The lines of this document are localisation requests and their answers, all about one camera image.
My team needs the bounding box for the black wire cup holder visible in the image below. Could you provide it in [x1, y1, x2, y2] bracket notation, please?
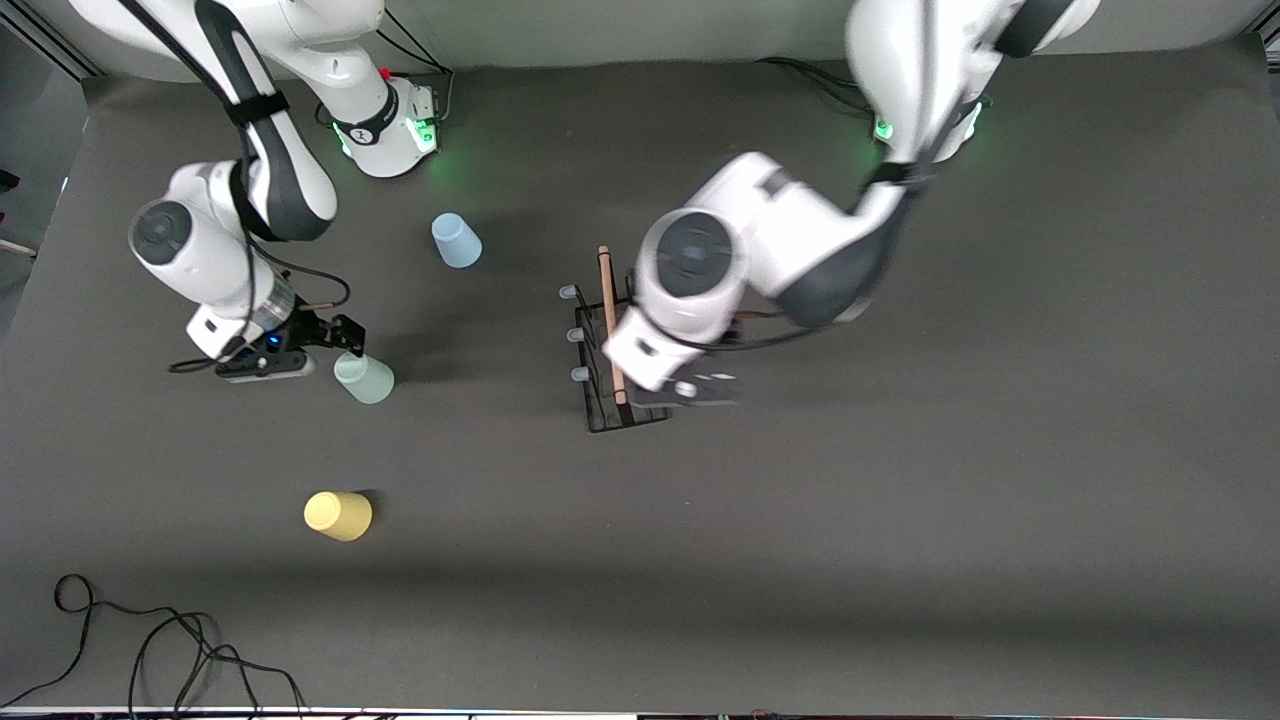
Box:
[558, 245, 671, 434]

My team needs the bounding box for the pale green plastic cup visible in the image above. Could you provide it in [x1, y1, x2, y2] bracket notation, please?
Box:
[333, 352, 395, 405]

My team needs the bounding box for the light blue plastic cup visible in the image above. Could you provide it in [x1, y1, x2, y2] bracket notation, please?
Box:
[431, 212, 483, 269]

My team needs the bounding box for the yellow plastic cup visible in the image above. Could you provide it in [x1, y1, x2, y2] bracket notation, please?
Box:
[303, 490, 373, 543]

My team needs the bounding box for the dark grey table mat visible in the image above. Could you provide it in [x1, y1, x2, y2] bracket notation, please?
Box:
[0, 40, 1280, 717]

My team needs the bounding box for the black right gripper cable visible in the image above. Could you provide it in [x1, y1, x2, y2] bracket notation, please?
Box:
[168, 236, 353, 376]

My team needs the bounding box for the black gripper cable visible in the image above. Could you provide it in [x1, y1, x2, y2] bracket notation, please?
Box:
[168, 236, 353, 376]
[690, 90, 986, 353]

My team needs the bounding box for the black right arm base cable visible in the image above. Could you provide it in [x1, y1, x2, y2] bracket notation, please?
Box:
[372, 8, 457, 127]

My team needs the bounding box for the black arm base cable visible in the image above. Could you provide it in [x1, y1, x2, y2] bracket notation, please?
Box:
[755, 56, 873, 115]
[372, 8, 457, 127]

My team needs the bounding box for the thin black loose cable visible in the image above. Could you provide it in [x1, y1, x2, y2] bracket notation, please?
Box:
[128, 612, 307, 719]
[0, 573, 217, 709]

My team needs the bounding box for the black left arm base cable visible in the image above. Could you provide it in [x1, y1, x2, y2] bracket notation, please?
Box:
[755, 56, 873, 115]

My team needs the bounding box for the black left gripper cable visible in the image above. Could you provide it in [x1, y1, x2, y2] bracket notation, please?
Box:
[690, 90, 986, 353]

